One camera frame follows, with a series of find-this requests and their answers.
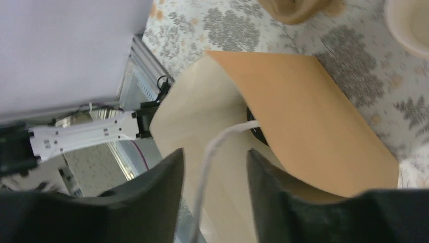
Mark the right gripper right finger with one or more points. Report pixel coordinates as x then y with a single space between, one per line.
286 209

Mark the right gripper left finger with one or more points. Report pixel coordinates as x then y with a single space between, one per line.
144 209

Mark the brown paper takeout bag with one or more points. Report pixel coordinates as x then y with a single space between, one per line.
312 131

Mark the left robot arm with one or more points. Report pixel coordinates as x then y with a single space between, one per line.
24 148

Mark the floral patterned table mat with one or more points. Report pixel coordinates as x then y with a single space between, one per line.
387 84

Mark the stacked cardboard cup carriers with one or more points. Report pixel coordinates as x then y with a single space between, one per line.
292 12

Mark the stack of paper cups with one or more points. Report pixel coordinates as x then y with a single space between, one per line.
407 22

